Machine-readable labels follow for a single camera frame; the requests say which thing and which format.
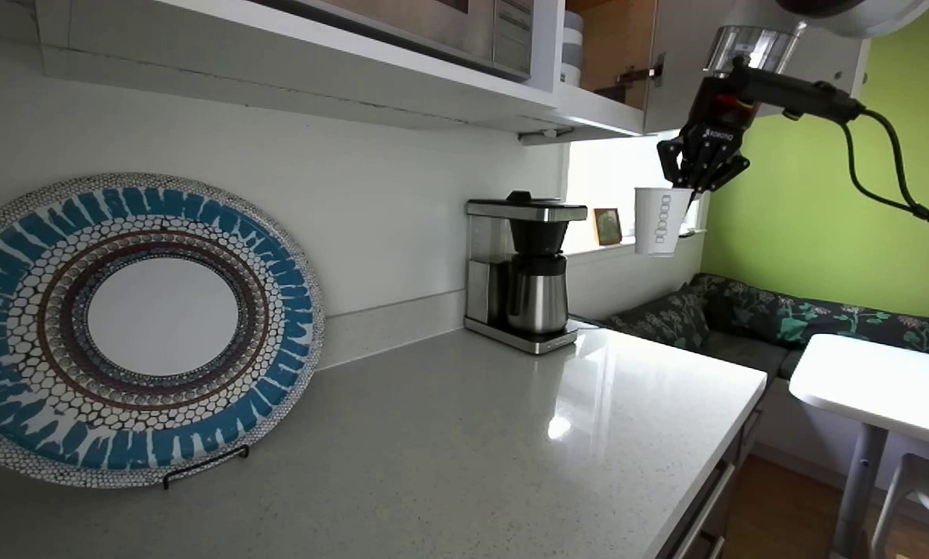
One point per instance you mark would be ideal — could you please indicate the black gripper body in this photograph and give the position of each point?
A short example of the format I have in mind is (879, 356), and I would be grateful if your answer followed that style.
(720, 111)

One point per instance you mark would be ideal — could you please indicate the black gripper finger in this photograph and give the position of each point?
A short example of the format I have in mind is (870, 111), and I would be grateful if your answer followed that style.
(726, 171)
(683, 159)

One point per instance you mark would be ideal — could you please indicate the white paper cup with text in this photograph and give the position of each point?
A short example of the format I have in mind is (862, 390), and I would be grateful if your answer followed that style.
(659, 220)

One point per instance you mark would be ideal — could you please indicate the white cupboard door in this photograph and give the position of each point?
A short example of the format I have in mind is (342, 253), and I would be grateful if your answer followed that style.
(683, 42)

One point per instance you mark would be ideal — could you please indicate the dark cupboard door hinge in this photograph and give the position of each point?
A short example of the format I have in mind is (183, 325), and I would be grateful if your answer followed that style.
(636, 83)

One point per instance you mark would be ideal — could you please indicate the silver bar under cupboard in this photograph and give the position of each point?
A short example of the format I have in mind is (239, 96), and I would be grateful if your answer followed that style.
(548, 134)

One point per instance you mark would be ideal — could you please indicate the white framed window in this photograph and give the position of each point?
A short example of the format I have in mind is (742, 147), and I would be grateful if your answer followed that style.
(613, 171)

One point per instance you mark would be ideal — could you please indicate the dark floral cushion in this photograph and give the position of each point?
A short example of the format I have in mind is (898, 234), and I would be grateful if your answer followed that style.
(856, 322)
(669, 316)

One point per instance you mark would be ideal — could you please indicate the steel black coffee maker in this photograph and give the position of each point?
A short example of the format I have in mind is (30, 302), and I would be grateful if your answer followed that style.
(528, 291)

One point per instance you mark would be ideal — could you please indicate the white dining table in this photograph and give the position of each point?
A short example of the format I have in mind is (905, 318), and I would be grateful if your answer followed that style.
(887, 390)

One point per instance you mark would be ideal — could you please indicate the built-in steel microwave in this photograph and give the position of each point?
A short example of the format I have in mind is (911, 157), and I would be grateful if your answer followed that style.
(432, 25)

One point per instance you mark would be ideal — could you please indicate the dark base cabinet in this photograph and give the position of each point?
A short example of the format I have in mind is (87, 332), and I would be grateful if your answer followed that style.
(713, 499)

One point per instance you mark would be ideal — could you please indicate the blue white decorative plate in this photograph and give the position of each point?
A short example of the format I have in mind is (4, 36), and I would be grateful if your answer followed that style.
(30, 344)

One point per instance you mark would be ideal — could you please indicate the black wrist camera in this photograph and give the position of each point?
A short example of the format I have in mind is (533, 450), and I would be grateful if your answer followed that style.
(806, 95)

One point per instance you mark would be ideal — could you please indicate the small wooden picture frame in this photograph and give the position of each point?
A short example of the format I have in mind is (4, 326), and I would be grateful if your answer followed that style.
(608, 224)

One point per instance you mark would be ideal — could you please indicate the white wall cupboard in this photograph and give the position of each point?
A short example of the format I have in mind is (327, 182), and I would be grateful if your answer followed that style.
(277, 63)

